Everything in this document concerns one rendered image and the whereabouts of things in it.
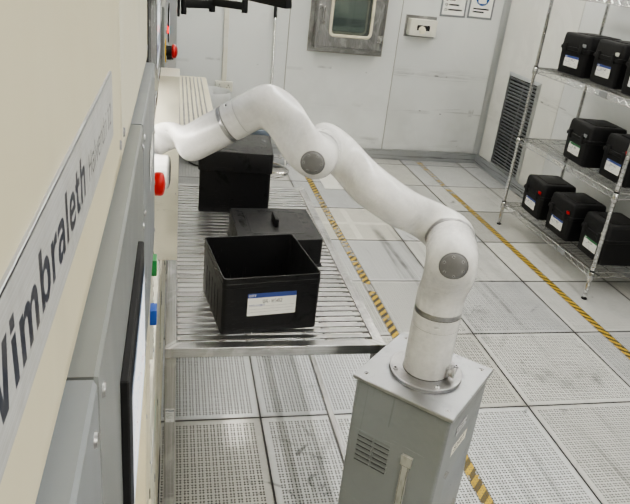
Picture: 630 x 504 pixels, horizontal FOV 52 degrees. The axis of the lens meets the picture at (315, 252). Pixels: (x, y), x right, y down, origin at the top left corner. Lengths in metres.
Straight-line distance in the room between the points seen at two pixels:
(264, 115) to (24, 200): 1.31
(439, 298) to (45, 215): 1.41
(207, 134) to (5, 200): 1.37
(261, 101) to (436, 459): 0.96
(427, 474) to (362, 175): 0.77
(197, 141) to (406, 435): 0.89
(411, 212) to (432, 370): 0.42
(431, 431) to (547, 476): 1.17
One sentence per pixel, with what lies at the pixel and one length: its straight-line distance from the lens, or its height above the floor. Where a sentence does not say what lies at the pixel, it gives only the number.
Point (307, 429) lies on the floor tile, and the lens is 2.69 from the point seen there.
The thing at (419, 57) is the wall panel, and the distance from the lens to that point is 6.29.
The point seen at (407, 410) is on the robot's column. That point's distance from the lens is 1.67.
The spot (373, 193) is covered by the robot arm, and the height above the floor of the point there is 1.24.
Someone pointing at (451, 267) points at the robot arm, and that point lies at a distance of 1.47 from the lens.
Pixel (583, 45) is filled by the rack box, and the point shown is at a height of 1.38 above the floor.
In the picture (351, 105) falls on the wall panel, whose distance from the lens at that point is 6.19.
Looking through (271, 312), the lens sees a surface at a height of 0.82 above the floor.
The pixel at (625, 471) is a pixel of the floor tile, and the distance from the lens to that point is 2.97.
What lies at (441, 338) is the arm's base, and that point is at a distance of 1.64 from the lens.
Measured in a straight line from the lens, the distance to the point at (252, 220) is 2.28.
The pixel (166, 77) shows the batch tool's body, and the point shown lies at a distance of 1.78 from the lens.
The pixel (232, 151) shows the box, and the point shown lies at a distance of 2.52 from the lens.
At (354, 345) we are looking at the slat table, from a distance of 1.81.
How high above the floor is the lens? 1.72
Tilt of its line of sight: 24 degrees down
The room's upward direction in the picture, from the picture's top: 6 degrees clockwise
